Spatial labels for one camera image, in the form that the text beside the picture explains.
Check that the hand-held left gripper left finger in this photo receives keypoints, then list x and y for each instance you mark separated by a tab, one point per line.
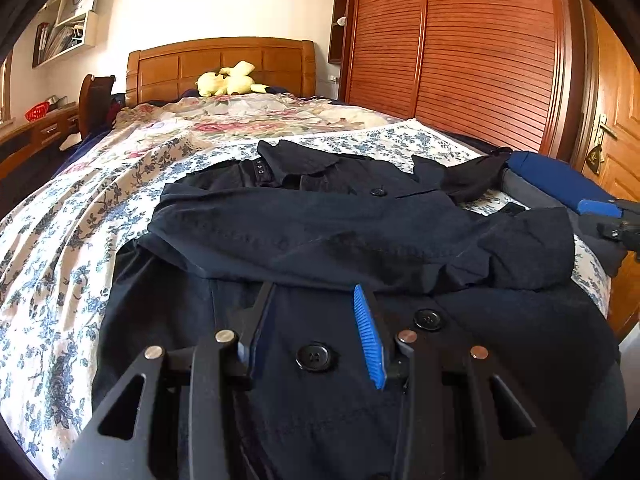
262	325

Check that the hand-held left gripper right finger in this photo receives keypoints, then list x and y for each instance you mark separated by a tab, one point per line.
370	335

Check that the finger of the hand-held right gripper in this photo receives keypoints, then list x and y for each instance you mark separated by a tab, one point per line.
617	232
600	208

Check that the dark navy coat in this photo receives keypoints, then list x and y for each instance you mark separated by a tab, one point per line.
300	230

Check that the blue folded garment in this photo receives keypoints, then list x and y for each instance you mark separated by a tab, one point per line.
550	175

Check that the wooden door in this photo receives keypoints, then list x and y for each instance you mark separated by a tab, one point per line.
620	90

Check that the wooden louvered wardrobe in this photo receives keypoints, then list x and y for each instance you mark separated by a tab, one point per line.
475	60

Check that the pink floral quilt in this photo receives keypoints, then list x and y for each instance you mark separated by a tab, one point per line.
240	120

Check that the blue floral bed sheet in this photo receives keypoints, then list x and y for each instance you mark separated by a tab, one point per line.
60	260

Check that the yellow plush toy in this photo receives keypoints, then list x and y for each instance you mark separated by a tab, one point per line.
220	82

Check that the dark red garment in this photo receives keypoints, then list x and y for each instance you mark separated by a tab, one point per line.
115	107

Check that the wooden bed headboard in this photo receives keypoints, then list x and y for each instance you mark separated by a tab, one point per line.
200	65

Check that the wooden chair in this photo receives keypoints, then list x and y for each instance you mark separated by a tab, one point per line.
95	102

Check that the wooden open side shelf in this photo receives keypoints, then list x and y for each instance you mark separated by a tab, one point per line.
336	40

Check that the wooden desk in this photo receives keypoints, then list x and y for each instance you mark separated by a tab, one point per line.
30	140

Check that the red basket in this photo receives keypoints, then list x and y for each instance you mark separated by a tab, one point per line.
37	111

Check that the row of folders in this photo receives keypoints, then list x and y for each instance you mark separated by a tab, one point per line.
55	42

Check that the white wall shelf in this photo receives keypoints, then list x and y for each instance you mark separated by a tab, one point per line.
92	27

